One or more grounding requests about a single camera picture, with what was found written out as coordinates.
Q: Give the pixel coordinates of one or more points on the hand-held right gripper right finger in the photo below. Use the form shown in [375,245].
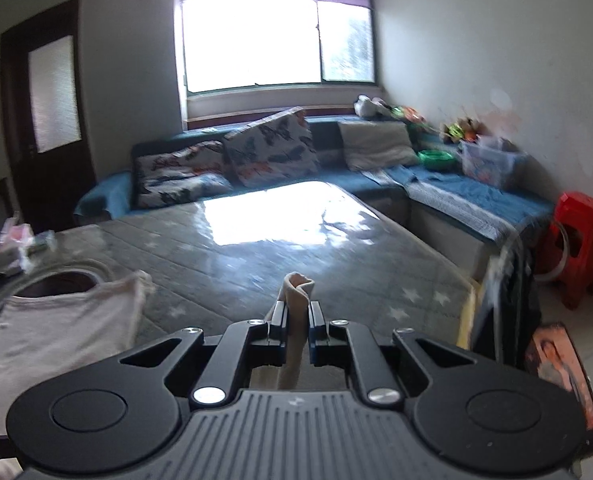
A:
[316,325]

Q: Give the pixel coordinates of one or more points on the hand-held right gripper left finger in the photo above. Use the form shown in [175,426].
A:
[280,322]

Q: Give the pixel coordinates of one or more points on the cream knit garment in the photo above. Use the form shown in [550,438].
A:
[51,330]

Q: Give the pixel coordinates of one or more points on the round dark table hotplate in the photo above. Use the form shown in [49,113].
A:
[66,282]

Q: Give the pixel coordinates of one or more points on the green packet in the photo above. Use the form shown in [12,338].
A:
[41,244]

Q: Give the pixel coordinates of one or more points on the pink packet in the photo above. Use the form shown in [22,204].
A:
[15,235]

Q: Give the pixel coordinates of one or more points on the yellow cloth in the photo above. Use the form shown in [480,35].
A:
[471,310]

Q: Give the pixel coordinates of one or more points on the square butterfly print pillow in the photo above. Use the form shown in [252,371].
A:
[271,147]

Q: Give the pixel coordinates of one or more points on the flat butterfly print pillow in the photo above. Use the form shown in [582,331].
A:
[176,175]

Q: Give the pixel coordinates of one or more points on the blue sofa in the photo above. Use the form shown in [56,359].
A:
[441,192]

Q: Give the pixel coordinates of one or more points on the plain grey pillow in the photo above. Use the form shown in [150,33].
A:
[376,145]

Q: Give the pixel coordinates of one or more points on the dark cloth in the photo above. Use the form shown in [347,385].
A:
[511,305]

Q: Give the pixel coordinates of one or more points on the green bowl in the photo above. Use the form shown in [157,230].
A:
[436,159]

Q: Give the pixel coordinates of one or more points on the dark wooden glazed door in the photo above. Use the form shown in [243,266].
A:
[56,180]

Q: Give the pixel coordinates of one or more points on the panda plush toy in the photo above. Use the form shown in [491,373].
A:
[369,106]

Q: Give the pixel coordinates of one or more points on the pink and green toy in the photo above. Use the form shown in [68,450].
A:
[409,114]

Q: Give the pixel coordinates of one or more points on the clear plastic storage box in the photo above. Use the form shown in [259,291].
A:
[491,162]

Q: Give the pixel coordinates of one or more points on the brown and green plush toy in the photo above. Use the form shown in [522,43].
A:
[459,131]

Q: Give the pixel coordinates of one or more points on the printed portrait picture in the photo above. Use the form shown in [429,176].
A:
[561,365]

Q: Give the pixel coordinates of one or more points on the red plastic stool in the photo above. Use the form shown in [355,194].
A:
[581,240]

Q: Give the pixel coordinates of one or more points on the window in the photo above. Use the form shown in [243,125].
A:
[256,35]

